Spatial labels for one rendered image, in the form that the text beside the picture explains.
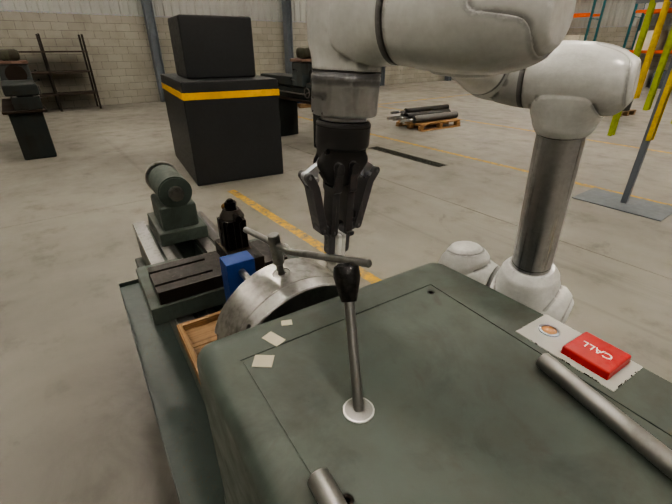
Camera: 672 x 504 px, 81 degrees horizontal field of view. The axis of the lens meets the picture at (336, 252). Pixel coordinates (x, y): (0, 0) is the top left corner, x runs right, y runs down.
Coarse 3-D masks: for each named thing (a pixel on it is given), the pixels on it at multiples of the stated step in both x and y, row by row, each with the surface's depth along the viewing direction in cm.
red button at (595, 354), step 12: (588, 336) 54; (564, 348) 52; (576, 348) 52; (588, 348) 52; (600, 348) 52; (612, 348) 52; (576, 360) 51; (588, 360) 50; (600, 360) 50; (612, 360) 50; (624, 360) 50; (600, 372) 49; (612, 372) 49
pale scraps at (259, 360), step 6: (282, 324) 58; (288, 324) 58; (264, 336) 56; (270, 336) 56; (276, 336) 56; (270, 342) 55; (276, 342) 55; (258, 360) 52; (264, 360) 52; (270, 360) 52; (252, 366) 51; (258, 366) 51; (264, 366) 51; (270, 366) 51
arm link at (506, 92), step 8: (512, 72) 82; (520, 72) 81; (504, 80) 83; (512, 80) 82; (520, 80) 82; (496, 88) 83; (504, 88) 84; (512, 88) 83; (520, 88) 82; (480, 96) 87; (488, 96) 87; (496, 96) 86; (504, 96) 85; (512, 96) 84; (520, 96) 84; (504, 104) 89; (512, 104) 87; (520, 104) 86
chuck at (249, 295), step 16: (256, 272) 77; (272, 272) 76; (304, 272) 76; (320, 272) 77; (240, 288) 76; (256, 288) 73; (272, 288) 72; (240, 304) 73; (256, 304) 70; (224, 320) 74; (240, 320) 71; (224, 336) 73
